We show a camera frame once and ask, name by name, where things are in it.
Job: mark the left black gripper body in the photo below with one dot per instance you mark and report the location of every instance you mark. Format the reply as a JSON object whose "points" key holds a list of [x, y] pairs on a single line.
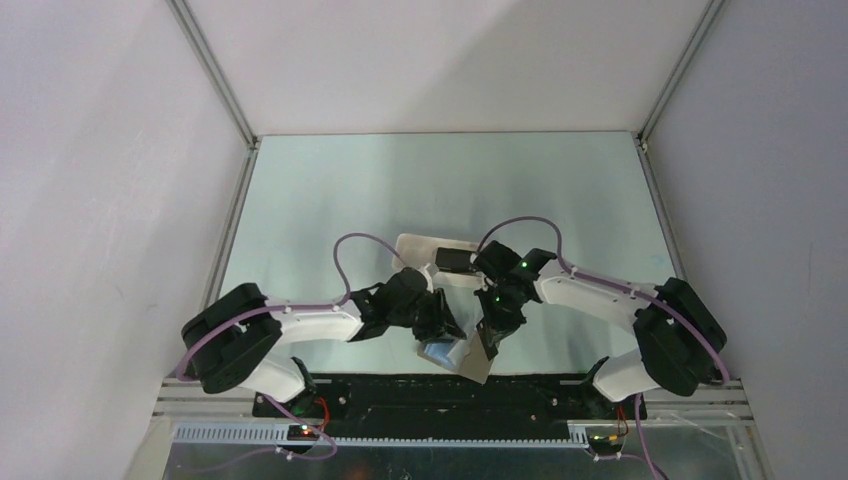
{"points": [[413, 316]]}

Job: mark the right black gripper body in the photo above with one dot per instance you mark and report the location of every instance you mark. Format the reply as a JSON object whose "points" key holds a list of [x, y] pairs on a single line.
{"points": [[500, 306]]}

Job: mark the silver metal card holder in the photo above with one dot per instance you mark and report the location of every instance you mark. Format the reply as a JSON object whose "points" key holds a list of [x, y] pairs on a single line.
{"points": [[464, 357]]}

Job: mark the white plastic tray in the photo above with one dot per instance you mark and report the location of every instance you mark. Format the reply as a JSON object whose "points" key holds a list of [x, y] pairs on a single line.
{"points": [[416, 251]]}

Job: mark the black credit card stack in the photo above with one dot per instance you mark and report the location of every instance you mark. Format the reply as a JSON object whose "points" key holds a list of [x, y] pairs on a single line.
{"points": [[453, 260]]}

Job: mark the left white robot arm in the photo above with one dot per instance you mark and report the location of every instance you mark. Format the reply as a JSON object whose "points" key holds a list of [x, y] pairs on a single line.
{"points": [[231, 342]]}

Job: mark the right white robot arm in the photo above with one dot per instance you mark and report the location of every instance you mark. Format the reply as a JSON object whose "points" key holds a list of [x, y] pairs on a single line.
{"points": [[678, 339]]}

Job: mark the right small circuit board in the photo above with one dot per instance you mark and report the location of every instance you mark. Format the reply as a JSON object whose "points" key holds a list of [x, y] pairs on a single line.
{"points": [[611, 442]]}

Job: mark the small circuit board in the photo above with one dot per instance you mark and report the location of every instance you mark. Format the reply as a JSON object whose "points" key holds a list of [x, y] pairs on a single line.
{"points": [[611, 442], [302, 433]]}

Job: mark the left small circuit board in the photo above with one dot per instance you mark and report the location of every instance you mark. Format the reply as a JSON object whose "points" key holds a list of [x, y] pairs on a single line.
{"points": [[302, 433]]}

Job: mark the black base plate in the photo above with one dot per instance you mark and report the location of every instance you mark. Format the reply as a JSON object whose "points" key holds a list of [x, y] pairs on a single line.
{"points": [[416, 406]]}

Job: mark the white slotted cable duct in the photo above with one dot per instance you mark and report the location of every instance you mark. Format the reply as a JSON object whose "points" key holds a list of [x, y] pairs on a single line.
{"points": [[279, 435]]}

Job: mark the right aluminium frame post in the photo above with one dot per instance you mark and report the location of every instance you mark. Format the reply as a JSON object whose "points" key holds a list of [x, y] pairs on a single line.
{"points": [[693, 45]]}

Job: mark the aluminium frame post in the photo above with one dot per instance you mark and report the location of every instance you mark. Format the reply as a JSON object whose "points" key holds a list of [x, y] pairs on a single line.
{"points": [[199, 43], [693, 45]]}

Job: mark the left aluminium frame post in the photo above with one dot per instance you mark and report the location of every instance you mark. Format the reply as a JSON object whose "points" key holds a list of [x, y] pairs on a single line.
{"points": [[199, 43]]}

